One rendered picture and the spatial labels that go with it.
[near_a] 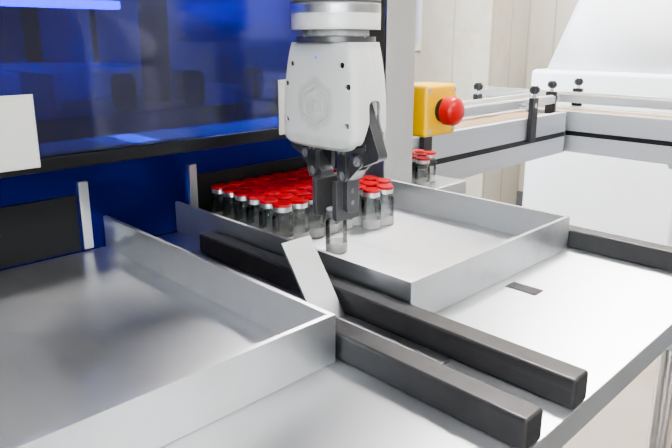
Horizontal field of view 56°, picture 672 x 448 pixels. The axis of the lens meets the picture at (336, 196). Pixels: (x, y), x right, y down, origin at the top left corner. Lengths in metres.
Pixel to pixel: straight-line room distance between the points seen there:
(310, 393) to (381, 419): 0.05
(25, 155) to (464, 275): 0.37
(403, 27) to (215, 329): 0.50
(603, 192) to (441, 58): 1.42
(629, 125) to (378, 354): 1.13
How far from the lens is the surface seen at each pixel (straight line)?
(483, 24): 3.85
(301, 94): 0.61
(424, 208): 0.79
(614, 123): 1.49
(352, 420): 0.39
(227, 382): 0.38
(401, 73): 0.84
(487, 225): 0.74
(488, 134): 1.24
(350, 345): 0.43
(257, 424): 0.38
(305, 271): 0.49
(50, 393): 0.44
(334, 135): 0.58
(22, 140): 0.57
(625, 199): 3.08
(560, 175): 3.21
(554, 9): 4.15
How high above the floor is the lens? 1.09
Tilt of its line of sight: 14 degrees down
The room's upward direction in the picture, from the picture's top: straight up
